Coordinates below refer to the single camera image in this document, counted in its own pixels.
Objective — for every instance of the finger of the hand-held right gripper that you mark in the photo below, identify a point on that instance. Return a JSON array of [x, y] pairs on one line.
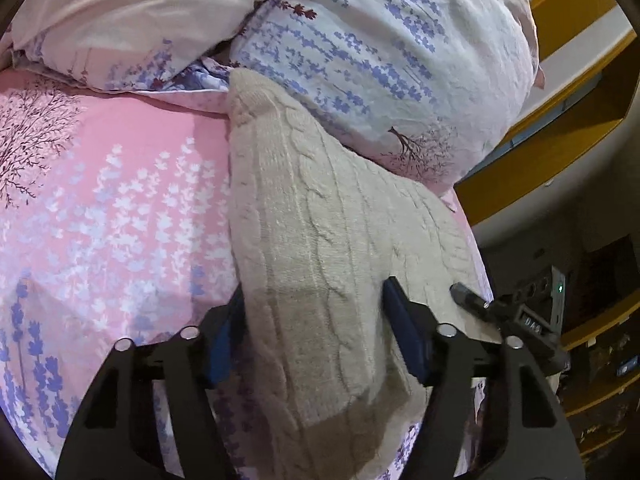
[[470, 301]]

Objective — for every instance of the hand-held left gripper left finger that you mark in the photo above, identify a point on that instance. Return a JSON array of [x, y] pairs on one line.
[[221, 355]]

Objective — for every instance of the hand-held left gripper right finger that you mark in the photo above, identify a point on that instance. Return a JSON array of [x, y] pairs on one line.
[[406, 337]]

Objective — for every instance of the grey power strip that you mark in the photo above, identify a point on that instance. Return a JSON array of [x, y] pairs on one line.
[[556, 285]]

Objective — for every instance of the yellow wooden cabinet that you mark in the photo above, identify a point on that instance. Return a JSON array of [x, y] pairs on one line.
[[560, 147]]

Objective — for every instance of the pink floral bed sheet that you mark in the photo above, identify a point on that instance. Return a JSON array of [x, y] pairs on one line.
[[115, 200]]

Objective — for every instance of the white blue floral pillow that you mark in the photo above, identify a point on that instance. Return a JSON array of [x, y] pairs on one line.
[[400, 60]]

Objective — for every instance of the pink floral pillow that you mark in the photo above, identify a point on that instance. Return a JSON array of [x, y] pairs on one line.
[[130, 15]]

